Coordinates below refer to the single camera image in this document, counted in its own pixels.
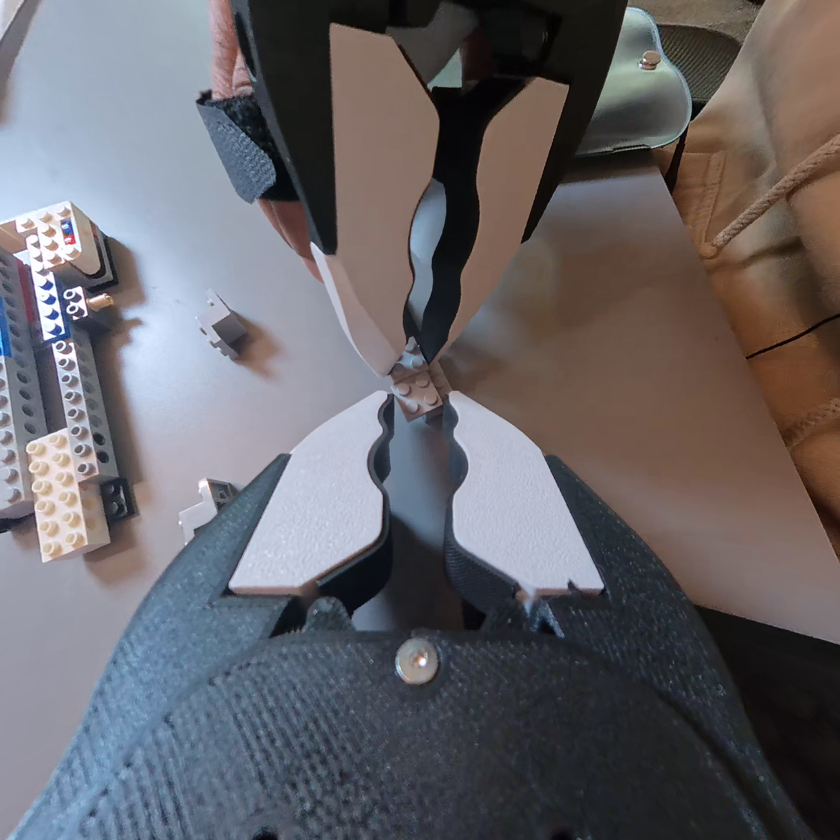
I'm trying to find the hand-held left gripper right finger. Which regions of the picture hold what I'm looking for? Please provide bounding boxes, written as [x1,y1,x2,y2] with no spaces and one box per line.
[445,391,606,602]

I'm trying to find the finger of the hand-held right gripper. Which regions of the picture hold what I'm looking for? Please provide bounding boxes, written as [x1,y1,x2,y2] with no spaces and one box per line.
[308,21,438,378]
[420,74,570,363]

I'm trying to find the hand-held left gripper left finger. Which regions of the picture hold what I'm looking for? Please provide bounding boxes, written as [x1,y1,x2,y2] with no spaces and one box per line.
[228,390,393,597]

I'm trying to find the dark plate grey brick lego subassembly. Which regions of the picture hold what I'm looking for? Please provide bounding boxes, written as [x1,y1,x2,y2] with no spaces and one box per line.
[389,336,452,425]

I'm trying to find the light grey lego bracket piece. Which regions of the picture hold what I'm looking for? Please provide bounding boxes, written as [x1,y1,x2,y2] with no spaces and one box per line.
[177,477,238,547]
[195,287,250,362]

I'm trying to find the large grey white lego model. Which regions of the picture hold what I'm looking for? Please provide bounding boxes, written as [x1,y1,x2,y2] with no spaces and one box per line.
[0,199,140,565]

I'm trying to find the person's beige hoodie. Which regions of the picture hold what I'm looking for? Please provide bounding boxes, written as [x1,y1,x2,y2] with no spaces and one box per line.
[668,0,840,560]

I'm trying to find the person's dark trousers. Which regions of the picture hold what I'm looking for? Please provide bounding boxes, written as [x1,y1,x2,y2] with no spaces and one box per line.
[694,605,840,840]

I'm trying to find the thin black cable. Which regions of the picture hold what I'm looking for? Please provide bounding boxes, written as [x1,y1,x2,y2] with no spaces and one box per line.
[747,320,840,360]

